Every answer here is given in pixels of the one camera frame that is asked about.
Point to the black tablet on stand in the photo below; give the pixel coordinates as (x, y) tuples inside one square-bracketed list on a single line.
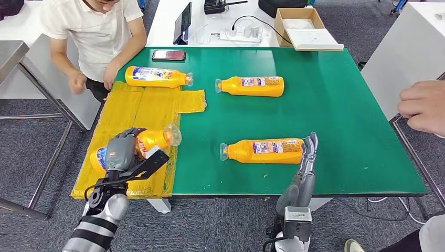
[(182, 23)]

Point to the white flat box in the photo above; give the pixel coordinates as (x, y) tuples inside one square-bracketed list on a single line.
[(313, 39)]

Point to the white table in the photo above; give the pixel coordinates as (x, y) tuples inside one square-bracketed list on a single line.
[(163, 27)]

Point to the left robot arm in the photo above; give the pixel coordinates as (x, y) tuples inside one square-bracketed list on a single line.
[(104, 208)]

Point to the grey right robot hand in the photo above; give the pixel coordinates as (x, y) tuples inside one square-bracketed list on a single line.
[(304, 188)]

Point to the black radio with antenna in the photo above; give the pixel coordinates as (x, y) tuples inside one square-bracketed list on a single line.
[(213, 7)]

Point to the steel table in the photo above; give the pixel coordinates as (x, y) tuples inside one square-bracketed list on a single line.
[(10, 57)]

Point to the white table foot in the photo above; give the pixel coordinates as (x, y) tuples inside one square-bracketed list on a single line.
[(320, 203), (158, 206)]

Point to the person's hand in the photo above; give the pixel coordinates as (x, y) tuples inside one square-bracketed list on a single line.
[(426, 107)]

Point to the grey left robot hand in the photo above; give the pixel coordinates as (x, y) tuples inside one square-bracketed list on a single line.
[(120, 154)]

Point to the person's right hand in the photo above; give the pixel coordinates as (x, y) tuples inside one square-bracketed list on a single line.
[(77, 83)]

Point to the orange detergent bottle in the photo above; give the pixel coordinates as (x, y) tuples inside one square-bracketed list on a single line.
[(243, 153), (250, 89), (154, 139), (156, 80)]

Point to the black bag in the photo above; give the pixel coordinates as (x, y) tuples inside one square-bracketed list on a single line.
[(281, 6), (10, 7)]

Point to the person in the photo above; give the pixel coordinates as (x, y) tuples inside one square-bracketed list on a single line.
[(432, 233), (97, 34)]

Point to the green table mat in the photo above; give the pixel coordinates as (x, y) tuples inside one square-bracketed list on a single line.
[(330, 121)]

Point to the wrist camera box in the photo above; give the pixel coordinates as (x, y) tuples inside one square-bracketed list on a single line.
[(298, 222), (153, 161)]

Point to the yellow plastic sheet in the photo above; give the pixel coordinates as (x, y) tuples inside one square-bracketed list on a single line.
[(139, 107)]

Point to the white power strip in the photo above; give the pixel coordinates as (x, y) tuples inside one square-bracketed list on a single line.
[(240, 37)]

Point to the white cabinet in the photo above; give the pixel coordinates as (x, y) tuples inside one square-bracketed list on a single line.
[(406, 55), (24, 24)]

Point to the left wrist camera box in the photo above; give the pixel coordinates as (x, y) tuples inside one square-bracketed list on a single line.
[(153, 161)]

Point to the smartphone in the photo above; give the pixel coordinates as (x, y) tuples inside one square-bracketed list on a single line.
[(169, 55)]

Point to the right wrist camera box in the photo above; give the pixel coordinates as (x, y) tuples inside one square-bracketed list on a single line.
[(298, 222)]

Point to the person's left hand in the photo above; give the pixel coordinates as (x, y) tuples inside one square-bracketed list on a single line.
[(111, 76)]

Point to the open cardboard box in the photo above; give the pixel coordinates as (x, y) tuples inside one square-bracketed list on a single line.
[(280, 29)]

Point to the steel table frame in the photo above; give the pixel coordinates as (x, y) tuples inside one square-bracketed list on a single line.
[(403, 146)]

